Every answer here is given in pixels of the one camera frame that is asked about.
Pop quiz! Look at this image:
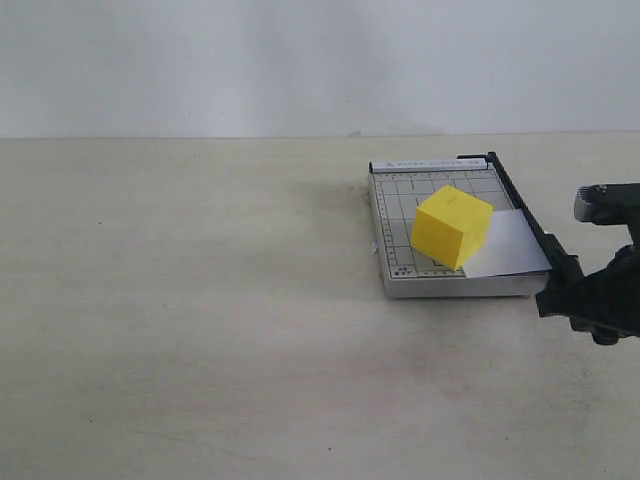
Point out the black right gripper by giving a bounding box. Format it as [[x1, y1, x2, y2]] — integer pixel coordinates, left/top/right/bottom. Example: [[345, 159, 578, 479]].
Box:
[[535, 245, 639, 345]]

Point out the black cutter blade arm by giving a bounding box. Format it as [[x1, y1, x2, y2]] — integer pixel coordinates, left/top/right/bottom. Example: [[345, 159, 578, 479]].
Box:
[[486, 151, 584, 285]]

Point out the white paper sheet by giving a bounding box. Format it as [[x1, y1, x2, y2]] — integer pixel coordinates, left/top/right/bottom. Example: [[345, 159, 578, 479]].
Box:
[[463, 209, 551, 278]]

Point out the yellow cube block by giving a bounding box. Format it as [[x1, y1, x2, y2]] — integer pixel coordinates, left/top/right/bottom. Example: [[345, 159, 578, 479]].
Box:
[[410, 185, 494, 271]]

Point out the grey paper cutter base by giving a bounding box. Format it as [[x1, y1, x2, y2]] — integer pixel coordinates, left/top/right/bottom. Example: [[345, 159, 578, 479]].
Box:
[[369, 153, 549, 298]]

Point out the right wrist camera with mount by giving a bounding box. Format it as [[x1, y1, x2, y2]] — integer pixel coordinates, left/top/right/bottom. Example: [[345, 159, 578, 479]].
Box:
[[574, 183, 640, 246]]

